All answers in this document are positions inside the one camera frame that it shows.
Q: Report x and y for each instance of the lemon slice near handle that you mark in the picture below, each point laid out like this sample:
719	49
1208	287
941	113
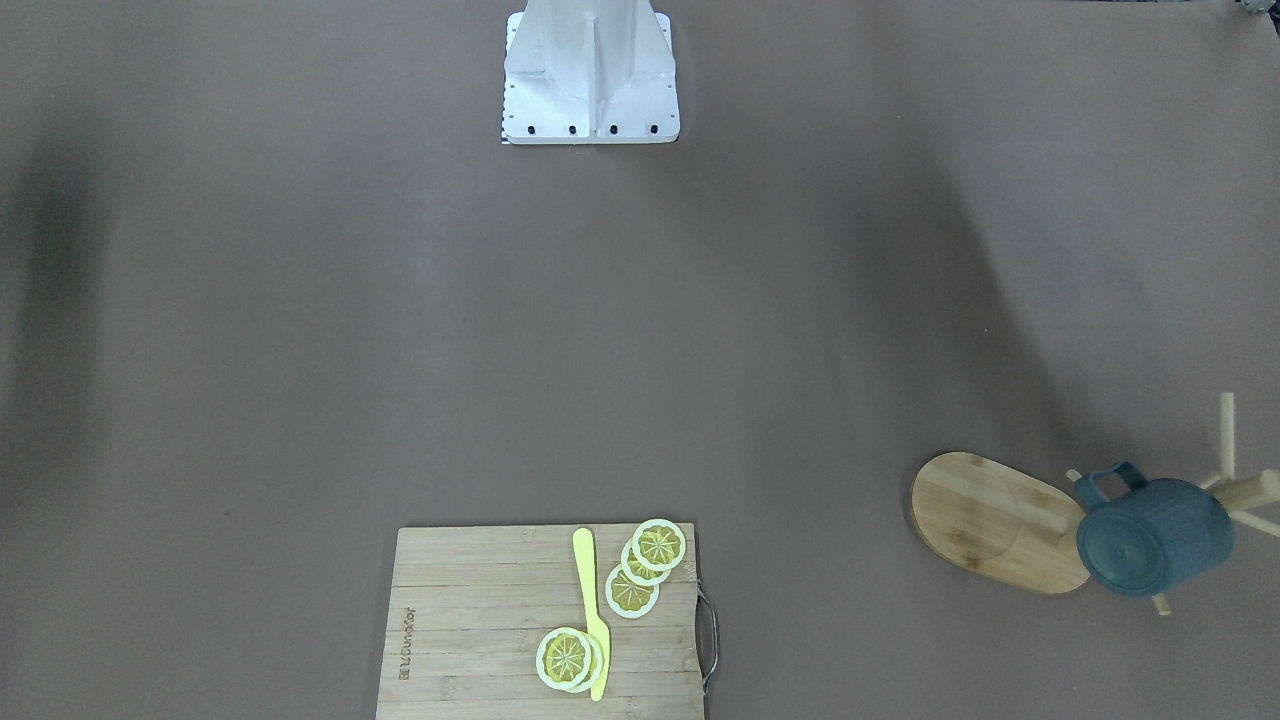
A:
659	544

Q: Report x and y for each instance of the wooden cup storage rack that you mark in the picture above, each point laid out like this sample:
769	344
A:
1004	525

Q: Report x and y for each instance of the lemon slice far end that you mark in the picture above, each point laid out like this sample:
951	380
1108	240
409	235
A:
566	660

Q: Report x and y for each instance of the white camera pedestal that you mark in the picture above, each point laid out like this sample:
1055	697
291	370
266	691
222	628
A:
589	73

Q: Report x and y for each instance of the blue cup yellow inside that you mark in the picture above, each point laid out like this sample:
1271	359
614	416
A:
1141	537

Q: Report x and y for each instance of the wooden cutting board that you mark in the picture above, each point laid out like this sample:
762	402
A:
469	606

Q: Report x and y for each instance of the yellow plastic knife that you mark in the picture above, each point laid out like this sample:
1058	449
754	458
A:
584	554

